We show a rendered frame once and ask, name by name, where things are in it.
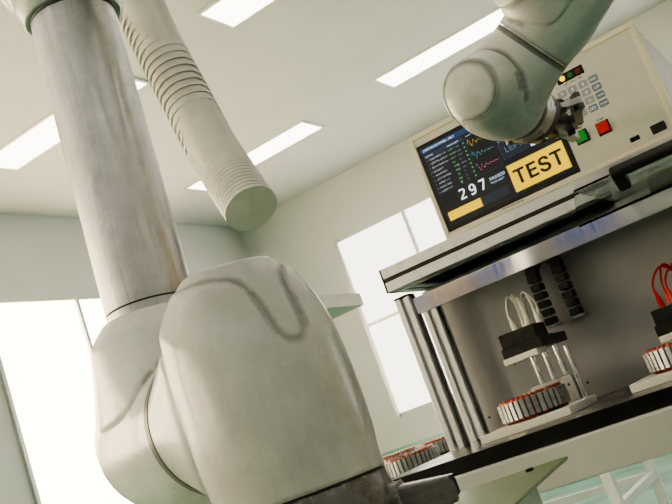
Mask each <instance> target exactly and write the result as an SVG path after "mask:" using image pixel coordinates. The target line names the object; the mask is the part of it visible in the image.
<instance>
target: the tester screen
mask: <svg viewBox="0 0 672 504"><path fill-rule="evenodd" d="M559 140H561V141H562V143H563V146H564V148H565V150H566V153H567V155H568V157H569V160H570V162H571V164H572V161H571V159H570V156H569V154H568V152H567V149H566V147H565V145H564V142H563V140H562V138H559V139H550V138H548V139H547V141H546V142H545V143H544V144H536V145H534V146H531V147H529V148H527V149H525V150H523V151H521V152H519V153H517V154H515V155H513V156H511V157H509V158H507V159H505V160H504V159H503V157H502V154H501V152H500V150H499V147H498V144H500V143H502V142H504V141H493V140H488V139H484V138H481V137H479V136H476V135H474V134H473V133H471V132H469V131H467V130H466V129H465V128H462V129H460V130H458V131H456V132H454V133H452V134H451V135H449V136H447V137H445V138H443V139H441V140H439V141H437V142H435V143H433V144H431V145H429V146H427V147H426V148H424V149H422V150H420V152H421V154H422V157H423V159H424V162H425V165H426V167H427V170H428V172H429V175H430V177H431V180H432V182H433V185H434V188H435V190H436V193H437V195H438V198H439V200H440V203H441V205H442V208H443V210H444V213H445V216H446V218H447V221H448V223H449V226H450V227H452V226H454V225H456V224H458V223H460V222H463V221H465V220H467V219H469V218H471V217H473V216H475V215H477V214H480V213H482V212H484V211H486V210H488V209H490V208H492V207H495V206H497V205H499V204H501V203H503V202H505V201H507V200H510V199H512V198H514V197H516V196H518V195H520V194H522V193H525V192H527V191H529V190H531V189H533V188H535V187H537V186H539V185H542V184H544V183H546V182H548V181H550V180H552V179H554V178H557V177H559V176H561V175H563V174H565V173H567V172H569V171H572V170H574V169H575V168H574V166H573V164H572V167H570V168H568V169H566V170H564V171H562V172H560V173H558V174H555V175H553V176H551V177H549V178H547V179H545V180H543V181H540V182H538V183H536V184H534V185H532V186H530V187H528V188H526V189H523V190H521V191H519V192H516V190H515V188H514V185H513V183H512V180H511V178H510V175H509V173H508V171H507V168H506V166H508V165H510V164H512V163H514V162H516V161H518V160H520V159H522V158H524V157H527V156H529V155H531V154H533V153H535V152H537V151H539V150H541V149H543V148H545V147H547V146H549V145H551V144H553V143H555V142H557V141H559ZM484 176H485V177H486V179H487V182H488V184H489V187H490V189H488V190H486V191H484V192H482V193H480V194H477V195H475V196H473V197H471V198H469V199H467V200H465V201H463V202H460V200H459V197H458V195H457V192H456V190H457V189H459V188H462V187H464V186H466V185H468V184H470V183H472V182H474V181H476V180H478V179H480V178H482V177H484ZM505 185H507V186H508V189H509V191H510V194H507V195H505V196H503V197H501V198H499V199H497V200H495V201H493V202H491V203H488V204H486V205H484V206H482V207H480V208H478V209H476V210H474V211H471V212H469V213H467V214H465V215H463V216H461V217H459V218H457V219H454V220H452V221H451V220H450V218H449V215H448V213H449V212H451V211H453V210H455V209H457V208H459V207H461V206H463V205H466V204H468V203H470V202H472V201H474V200H476V199H478V198H480V197H482V196H484V195H487V194H489V193H491V192H493V191H495V190H497V189H499V188H501V187H503V186H505Z"/></svg>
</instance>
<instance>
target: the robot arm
mask: <svg viewBox="0 0 672 504"><path fill-rule="evenodd" d="M614 1H615V0H494V3H495V4H496V5H497V6H498V7H499V8H501V11H502V13H503V14H504V16H503V18H502V19H501V21H500V23H501V24H502V25H504V26H505V27H504V26H502V25H501V24H498V26H497V27H496V28H495V30H494V31H493V32H492V33H491V35H490V36H489V37H488V38H487V39H486V40H485V41H484V42H483V43H482V44H481V45H480V46H479V47H478V48H476V49H475V50H474V51H473V52H471V53H469V54H467V55H466V56H464V57H463V58H461V59H460V60H459V61H457V62H456V63H455V64H454V65H453V66H452V68H451V69H450V70H449V72H448V73H447V75H446V77H445V80H444V83H443V100H444V103H445V106H446V108H447V110H448V112H449V114H450V115H451V116H452V117H453V118H454V119H455V120H456V121H457V122H458V123H459V124H460V125H461V126H463V127H464V128H465V129H466V130H467V131H469V132H471V133H473V134H474V135H476V136H479V137H481V138H484V139H488V140H493V141H505V142H506V145H507V146H508V145H513V144H544V143H545V142H546V141H547V138H550V139H559V138H563V139H565V140H568V141H570V142H575V141H576V140H579V139H580V136H579V133H578V131H577V129H579V127H578V126H580V125H582V124H583V123H584V120H583V114H582V111H583V109H584V108H585V104H584V102H583V100H582V97H581V95H580V93H579V91H577V92H574V93H573V94H571V96H570V97H567V98H566V100H567V101H564V100H563V99H561V98H559V99H556V98H555V97H554V96H553V95H551V93H552V91H553V89H554V87H555V85H556V83H557V82H558V80H559V78H560V77H561V75H562V73H563V72H564V70H565V69H566V67H567V66H568V65H569V64H570V62H571V61H572V60H573V59H574V57H575V56H576V55H577V54H578V53H579V52H580V51H581V50H582V49H583V48H584V47H585V46H586V44H587V43H588V42H589V40H590V39H591V38H592V36H593V35H594V33H595V32H596V31H597V29H598V28H599V26H600V25H601V23H602V21H603V20H604V18H605V17H606V15H607V13H608V12H609V10H610V8H611V7H612V5H613V3H614ZM0 2H1V3H2V4H3V5H4V6H5V8H6V9H7V10H8V11H10V12H11V13H12V14H13V15H14V16H15V18H16V20H17V21H18V23H19V24H20V26H21V27H22V28H23V29H24V30H25V31H27V32H28V33H29V34H30V35H31V36H32V37H34V41H35V45H36V49H37V53H38V57H39V61H40V65H41V68H42V72H43V76H44V80H45V84H46V88H47V92H48V96H49V100H50V104H51V107H52V111H53V115H54V119H55V123H56V127H57V131H58V135H59V139H60V143H61V146H62V150H63V154H64V158H65V162H66V166H67V170H68V174H69V178H70V181H71V185H72V189H73V193H74V197H75V201H76V205H77V209H78V213H79V217H80V220H81V224H82V228H83V232H84V236H85V240H86V244H87V248H88V252H89V256H90V259H91V263H92V267H93V271H94V275H95V279H96V283H97V287H98V291H99V295H100V298H101V302H102V306H103V310H104V314H105V318H106V322H107V324H106V325H105V326H103V328H102V329H101V331H100V333H99V335H98V336H97V338H96V340H95V342H94V344H93V346H92V349H91V352H90V359H91V369H92V378H93V389H94V404H95V424H96V428H95V435H94V446H95V453H96V457H97V460H98V463H99V465H100V468H101V470H102V472H103V474H104V476H105V478H106V479H107V481H108V482H109V483H110V485H111V486H112V487H113V488H114V489H115V490H116V491H117V492H118V493H119V494H120V495H121V496H122V497H124V498H125V499H127V500H128V501H130V502H132V503H133V504H453V503H455V502H457V501H459V500H461V499H462V498H460V499H459V496H458V495H459V494H460V492H461V491H460V489H459V486H458V483H457V481H456V478H455V477H453V476H451V474H453V473H450V474H445V475H440V476H436V477H431V478H426V479H421V480H416V481H412V482H407V483H404V482H403V480H402V479H401V480H398V481H392V480H391V478H390V476H389V473H388V471H387V469H386V467H385V466H383V465H384V461H383V458H382V455H381V452H380V449H379V446H378V443H377V439H376V435H375V430H374V426H373V422H372V419H371V416H370V413H369V410H368V407H367V403H366V400H365V397H364V394H363V392H362V389H361V386H360V383H359V380H358V378H357V375H356V372H355V370H354V367H353V365H352V362H351V360H350V357H349V355H348V352H347V350H346V347H345V345H344V343H343V340H342V338H341V336H340V334H339V331H338V329H337V327H336V325H335V323H334V321H333V319H332V317H331V315H330V314H329V312H328V310H327V309H326V307H325V305H324V304H323V303H322V301H321V300H320V299H319V297H318V296H317V294H316V293H315V292H314V291H313V289H312V288H311V287H310V286H309V285H308V284H307V283H306V282H305V280H304V279H303V278H302V277H301V276H300V275H299V274H298V273H297V272H295V271H294V270H293V269H292V268H291V267H290V266H288V265H283V264H281V263H280V262H278V261H276V260H275V259H273V258H271V257H268V256H257V257H250V258H245V259H240V260H236V261H232V262H228V263H224V264H221V265H217V266H214V267H211V268H208V269H205V270H203V271H200V272H197V273H195V274H193V275H191V276H190V274H189V270H188V267H187V263H186V260H185V256H184V253H183V249H182V246H181V242H180V238H179V235H178V231H177V228H176V224H175V221H174V217H173V214H172V210H171V206H170V203H169V199H168V196H167V192H166V189H165V185H164V182H163V178H162V174H161V171H160V167H159V164H158V160H157V157H156V153H155V150H154V146H153V142H152V139H151V135H150V132H149V128H148V125H147V121H146V117H145V114H144V110H143V107H142V103H141V100H140V96H139V93H138V89H137V85H136V82H135V78H134V75H133V71H132V68H131V64H130V61H129V57H128V53H127V50H126V46H125V43H124V39H123V36H122V32H121V29H120V25H119V21H118V19H119V17H120V14H121V11H122V8H123V5H124V0H0ZM506 27H507V28H508V29H507V28H506ZM509 29H510V30H511V31H510V30H509ZM512 31H513V32H514V33H513V32H512ZM515 33H516V34H517V35H516V34H515ZM518 35H519V36H520V37H519V36H518ZM521 37H522V38H523V39H522V38H521ZM524 39H525V40H526V41H525V40H524ZM527 41H528V42H529V43H528V42H527ZM530 43H531V44H532V45H531V44H530ZM533 45H534V46H535V47H534V46H533ZM536 47H537V48H538V49H537V48H536ZM539 49H540V50H541V51H540V50H539ZM542 51H543V52H544V53H543V52H542ZM545 53H546V54H547V55H546V54H545ZM548 55H549V56H550V57H549V56H548ZM551 57H552V58H551ZM554 59H555V60H557V61H558V62H560V63H561V64H563V65H564V66H566V67H564V66H563V65H561V64H560V63H558V62H557V61H555V60H554ZM567 109H568V110H570V112H571V115H568V114H567V113H566V112H567Z"/></svg>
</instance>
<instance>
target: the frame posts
mask: <svg viewBox="0 0 672 504"><path fill-rule="evenodd" d="M413 298H415V294H414V293H410V294H405V295H403V296H401V297H398V298H396V299H394V302H395V305H396V307H397V310H398V313H399V315H400V318H401V321H402V323H403V326H404V329H405V332H406V334H407V337H408V340H409V342H410V345H411V348H412V350H413V353H414V356H415V358H416V361H417V364H418V366H419V369H420V372H421V374H422V377H423V380H424V383H425V385H426V388H427V391H428V393H429V396H430V399H431V401H432V404H433V407H434V409H435V412H436V415H437V417H438V420H439V423H440V425H441V428H442V431H443V433H444V436H445V439H446V442H447V444H448V447H449V450H450V451H453V450H456V449H459V448H462V447H465V446H467V445H469V444H471V443H470V440H471V442H473V441H476V440H478V439H480V437H481V436H484V435H486V434H488V433H490V431H489V429H488V426H487V423H486V421H485V418H484V416H483V413H482V410H481V408H480V405H479V402H478V400H477V397H476V395H475V392H474V389H473V387H472V384H471V382H470V379H469V376H468V374H467V371H466V369H465V366H464V363H463V361H462V358H461V355H460V353H459V350H458V348H457V345H456V342H455V340H454V337H453V335H452V332H451V329H450V327H449V324H448V322H447V319H446V316H445V314H444V311H443V308H442V306H439V307H437V308H434V309H432V310H429V311H427V312H425V313H423V316H424V318H425V321H426V324H427V326H428V329H429V331H430V334H431V337H432V339H433V342H434V345H435V347H436V350H437V353H438V355H439V358H440V361H441V363H442V366H443V368H444V371H445V374H446V376H447V379H448V382H449V384H450V387H451V390H452V392H453V395H454V398H455V400H456V403H457V405H458V408H459V411H460V413H461V416H462V419H463V421H464V424H465V427H466V429H467V432H468V435H469V437H470V440H469V437H468V435H467V432H466V429H465V427H464V424H463V421H462V419H461V416H460V414H459V411H458V408H457V406H456V403H455V400H454V398H453V395H452V392H451V390H450V387H449V384H448V382H447V379H446V376H445V374H444V371H443V369H442V366H441V363H440V361H439V358H438V355H437V353H436V350H435V347H434V345H433V342H432V339H431V337H430V334H429V332H428V329H427V326H426V324H425V321H424V318H423V316H422V314H420V315H417V312H416V310H415V307H414V304H413V302H412V299H413Z"/></svg>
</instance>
